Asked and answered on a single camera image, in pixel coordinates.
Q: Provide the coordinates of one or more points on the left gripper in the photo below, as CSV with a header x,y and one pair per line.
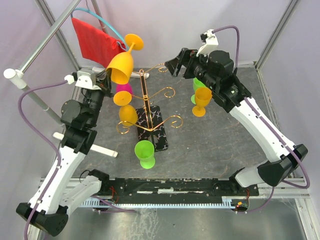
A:
x,y
103,80

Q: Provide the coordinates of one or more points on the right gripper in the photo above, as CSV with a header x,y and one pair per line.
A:
x,y
190,56

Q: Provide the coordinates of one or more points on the orange wine glass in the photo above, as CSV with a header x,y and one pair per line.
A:
x,y
122,65
203,96
127,113

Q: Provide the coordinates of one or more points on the pink wine glass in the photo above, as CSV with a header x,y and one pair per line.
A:
x,y
124,87

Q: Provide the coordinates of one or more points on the orange wine glass front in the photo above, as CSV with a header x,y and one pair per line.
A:
x,y
122,65

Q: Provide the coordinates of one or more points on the green wine glass front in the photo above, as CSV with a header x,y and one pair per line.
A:
x,y
144,151

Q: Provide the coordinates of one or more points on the green wine glass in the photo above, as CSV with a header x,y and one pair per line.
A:
x,y
144,151
196,85

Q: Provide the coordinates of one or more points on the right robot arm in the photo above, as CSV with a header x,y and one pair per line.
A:
x,y
282,155

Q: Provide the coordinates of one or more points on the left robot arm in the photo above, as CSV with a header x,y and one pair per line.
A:
x,y
49,209

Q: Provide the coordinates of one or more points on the green wine glass right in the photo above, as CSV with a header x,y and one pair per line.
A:
x,y
196,85

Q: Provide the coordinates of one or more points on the red cloth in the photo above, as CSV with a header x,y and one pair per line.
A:
x,y
96,45

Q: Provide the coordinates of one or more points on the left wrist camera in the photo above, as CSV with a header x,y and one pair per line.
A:
x,y
82,79

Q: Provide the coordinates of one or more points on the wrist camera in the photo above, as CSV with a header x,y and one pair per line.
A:
x,y
209,43
82,79

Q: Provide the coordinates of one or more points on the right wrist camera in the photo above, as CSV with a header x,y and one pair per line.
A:
x,y
209,43

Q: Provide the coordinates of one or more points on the gold wire glass rack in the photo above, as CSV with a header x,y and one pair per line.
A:
x,y
150,124

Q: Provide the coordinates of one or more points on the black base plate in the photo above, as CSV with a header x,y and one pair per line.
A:
x,y
193,186

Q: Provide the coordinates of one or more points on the white slotted cable duct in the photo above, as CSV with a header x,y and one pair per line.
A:
x,y
165,201

